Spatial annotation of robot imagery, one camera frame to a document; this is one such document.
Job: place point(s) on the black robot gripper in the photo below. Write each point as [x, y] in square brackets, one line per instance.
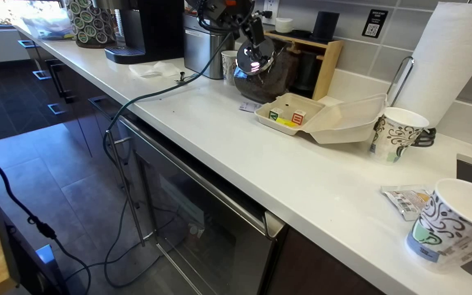
[222, 13]

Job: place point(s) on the small white container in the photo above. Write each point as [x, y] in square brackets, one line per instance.
[283, 25]

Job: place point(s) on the small white paper cup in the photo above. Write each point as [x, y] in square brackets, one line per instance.
[230, 66]

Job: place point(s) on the stainless steel canister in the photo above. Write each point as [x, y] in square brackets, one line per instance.
[204, 51]

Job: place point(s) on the dark jar in rack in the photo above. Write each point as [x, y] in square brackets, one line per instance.
[306, 76]

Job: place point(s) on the black box speaker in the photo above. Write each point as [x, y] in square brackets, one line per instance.
[325, 26]

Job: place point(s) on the small flat sachet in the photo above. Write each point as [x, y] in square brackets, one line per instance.
[248, 107]

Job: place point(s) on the wooden rack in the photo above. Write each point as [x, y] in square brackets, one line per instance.
[329, 66]

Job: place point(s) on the green toy cube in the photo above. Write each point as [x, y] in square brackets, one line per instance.
[275, 115]

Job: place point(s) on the orange toy cube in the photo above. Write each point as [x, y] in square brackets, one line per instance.
[299, 118]

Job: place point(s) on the yellow toy block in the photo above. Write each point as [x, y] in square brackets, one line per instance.
[288, 123]

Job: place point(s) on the black coffee machine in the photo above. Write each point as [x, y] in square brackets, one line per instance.
[155, 26]

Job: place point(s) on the white crumpled napkin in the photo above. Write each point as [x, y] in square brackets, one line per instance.
[155, 69]

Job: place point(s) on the beige foam takeout container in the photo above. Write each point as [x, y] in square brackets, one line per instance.
[335, 123]

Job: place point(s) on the metal paper towel holder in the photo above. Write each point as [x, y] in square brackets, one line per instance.
[399, 82]

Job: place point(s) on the white paper towel roll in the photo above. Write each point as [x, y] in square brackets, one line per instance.
[450, 59]

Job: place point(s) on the under-counter glass door fridge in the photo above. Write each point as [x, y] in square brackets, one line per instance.
[204, 230]

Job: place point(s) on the clear plastic bag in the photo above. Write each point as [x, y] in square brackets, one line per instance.
[48, 25]

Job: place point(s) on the clear snack packet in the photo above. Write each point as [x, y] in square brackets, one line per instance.
[406, 200]

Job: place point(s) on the large patterned paper cup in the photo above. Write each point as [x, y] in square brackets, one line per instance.
[455, 223]

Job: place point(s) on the white wall outlet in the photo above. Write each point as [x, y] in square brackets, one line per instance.
[271, 5]

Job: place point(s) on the black wall sticker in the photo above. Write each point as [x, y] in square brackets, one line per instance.
[376, 23]

